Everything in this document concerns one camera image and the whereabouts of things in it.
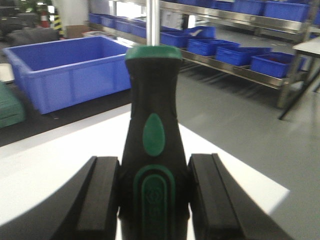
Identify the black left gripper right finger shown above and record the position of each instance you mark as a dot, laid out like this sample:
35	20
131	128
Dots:
221	209

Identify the green SATA tool case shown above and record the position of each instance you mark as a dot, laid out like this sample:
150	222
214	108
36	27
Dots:
12	111

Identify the black bag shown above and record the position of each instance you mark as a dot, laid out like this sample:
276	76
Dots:
23	29

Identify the screwdriver green black handle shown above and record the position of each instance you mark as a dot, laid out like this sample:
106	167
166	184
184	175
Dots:
153	174

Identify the beige plastic tray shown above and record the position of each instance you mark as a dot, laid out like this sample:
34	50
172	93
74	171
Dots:
6	73

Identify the metal storage shelf rack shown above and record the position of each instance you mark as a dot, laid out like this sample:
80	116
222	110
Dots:
251	30

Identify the large blue plastic bin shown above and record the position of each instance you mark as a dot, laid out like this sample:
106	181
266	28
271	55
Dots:
59	74

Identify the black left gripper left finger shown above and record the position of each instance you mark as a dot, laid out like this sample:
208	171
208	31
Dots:
93	216

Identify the brown cardboard box floor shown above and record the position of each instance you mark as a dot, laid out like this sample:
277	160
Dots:
76	31

